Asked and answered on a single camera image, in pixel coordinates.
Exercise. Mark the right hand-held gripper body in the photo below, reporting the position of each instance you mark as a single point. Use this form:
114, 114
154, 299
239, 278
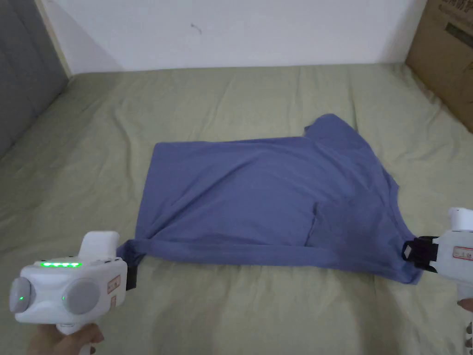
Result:
452, 255

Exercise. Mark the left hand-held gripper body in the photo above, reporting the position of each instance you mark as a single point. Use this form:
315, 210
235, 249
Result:
66, 292

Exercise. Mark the blue shirt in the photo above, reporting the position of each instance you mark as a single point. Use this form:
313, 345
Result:
258, 199

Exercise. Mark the person's right hand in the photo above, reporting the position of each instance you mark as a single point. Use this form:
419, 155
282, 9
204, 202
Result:
466, 303

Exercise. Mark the person's left hand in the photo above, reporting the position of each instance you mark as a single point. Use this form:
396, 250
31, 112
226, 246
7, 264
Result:
61, 342

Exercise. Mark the bed with pale green sheet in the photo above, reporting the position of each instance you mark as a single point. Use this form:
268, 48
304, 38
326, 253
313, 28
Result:
111, 148

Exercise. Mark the brown cardboard carton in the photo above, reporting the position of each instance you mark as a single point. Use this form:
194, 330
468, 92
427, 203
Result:
445, 48

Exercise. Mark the grey padded headboard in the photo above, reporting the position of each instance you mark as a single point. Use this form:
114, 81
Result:
26, 74

